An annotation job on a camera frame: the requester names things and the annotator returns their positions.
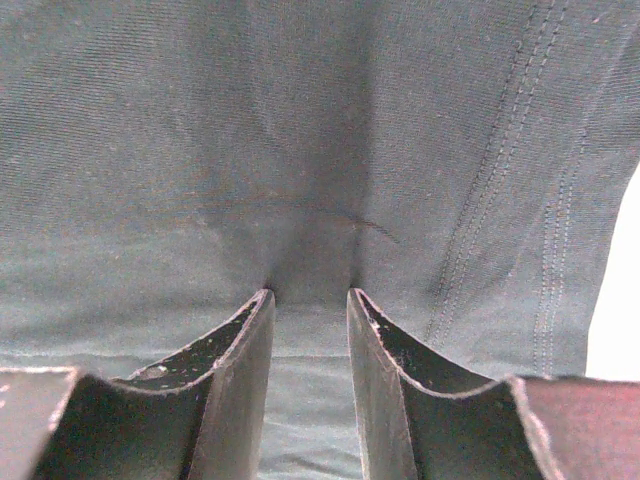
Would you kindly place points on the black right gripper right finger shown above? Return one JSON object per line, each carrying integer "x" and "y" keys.
{"x": 421, "y": 416}

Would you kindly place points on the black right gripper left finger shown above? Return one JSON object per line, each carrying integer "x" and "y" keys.
{"x": 196, "y": 414}

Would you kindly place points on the black t-shirt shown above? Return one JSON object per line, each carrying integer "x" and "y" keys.
{"x": 460, "y": 162}

